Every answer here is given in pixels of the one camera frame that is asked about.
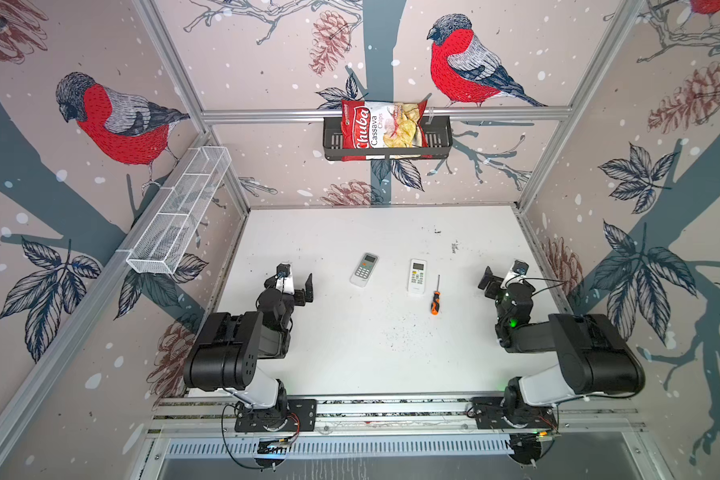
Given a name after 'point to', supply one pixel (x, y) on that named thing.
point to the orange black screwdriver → (436, 299)
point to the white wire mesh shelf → (168, 229)
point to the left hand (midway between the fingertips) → (294, 273)
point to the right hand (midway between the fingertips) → (501, 274)
